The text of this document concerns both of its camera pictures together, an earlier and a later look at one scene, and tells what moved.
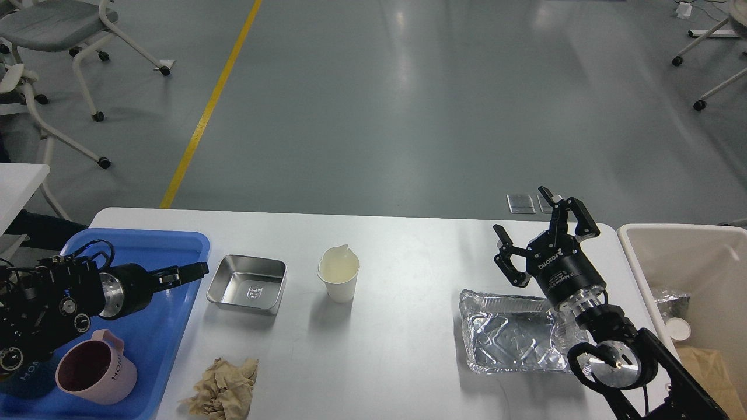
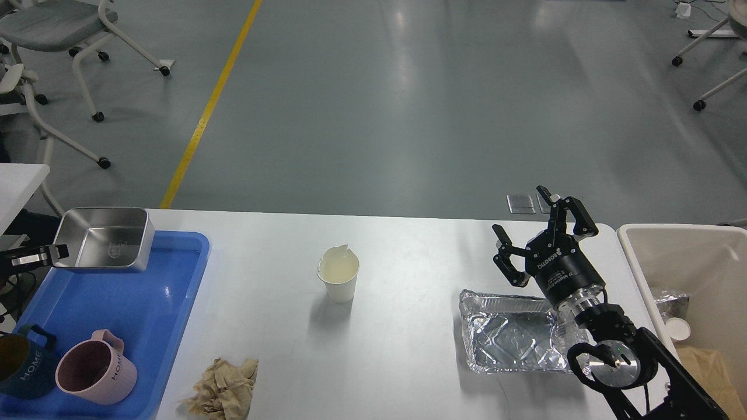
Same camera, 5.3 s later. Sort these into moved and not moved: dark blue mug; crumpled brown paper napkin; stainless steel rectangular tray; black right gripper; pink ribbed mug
Moved: stainless steel rectangular tray
Not moved: crumpled brown paper napkin; black right gripper; dark blue mug; pink ribbed mug
